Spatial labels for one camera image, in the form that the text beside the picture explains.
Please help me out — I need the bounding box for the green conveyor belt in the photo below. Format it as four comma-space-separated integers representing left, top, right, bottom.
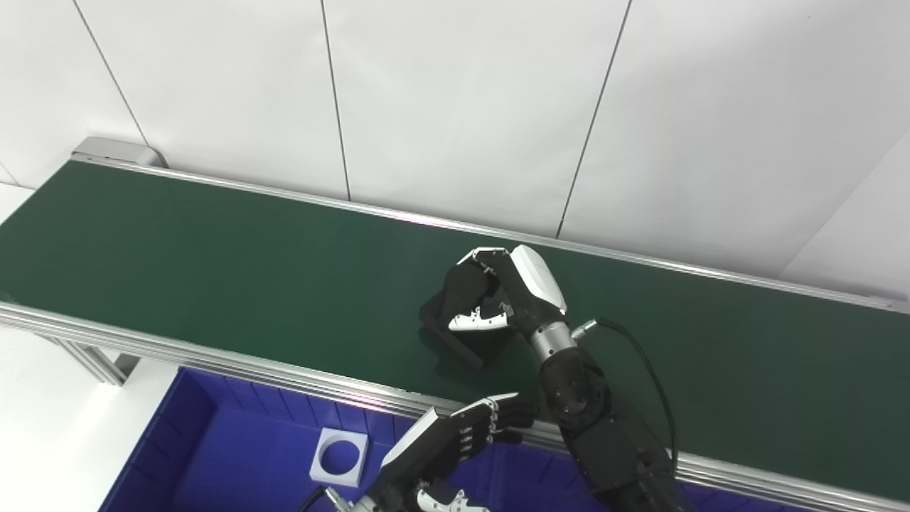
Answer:
0, 161, 910, 503
0, 137, 910, 512

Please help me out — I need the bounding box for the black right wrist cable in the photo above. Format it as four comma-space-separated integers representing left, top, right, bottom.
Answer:
571, 317, 680, 471

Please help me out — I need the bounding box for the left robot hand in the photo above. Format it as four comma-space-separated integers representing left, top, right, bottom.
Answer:
366, 392, 541, 512

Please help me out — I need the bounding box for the black cylinder block part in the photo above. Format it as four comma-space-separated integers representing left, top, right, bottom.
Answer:
417, 281, 518, 371

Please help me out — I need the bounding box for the blue plastic bin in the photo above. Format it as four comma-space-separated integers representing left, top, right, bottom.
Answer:
99, 366, 498, 512

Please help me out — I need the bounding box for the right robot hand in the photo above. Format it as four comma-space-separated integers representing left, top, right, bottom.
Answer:
437, 244, 569, 340

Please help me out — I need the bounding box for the white square ring part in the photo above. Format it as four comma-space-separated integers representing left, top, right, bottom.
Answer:
309, 427, 370, 489

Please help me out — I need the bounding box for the aluminium conveyor leg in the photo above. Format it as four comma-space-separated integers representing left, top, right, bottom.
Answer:
48, 337, 141, 387

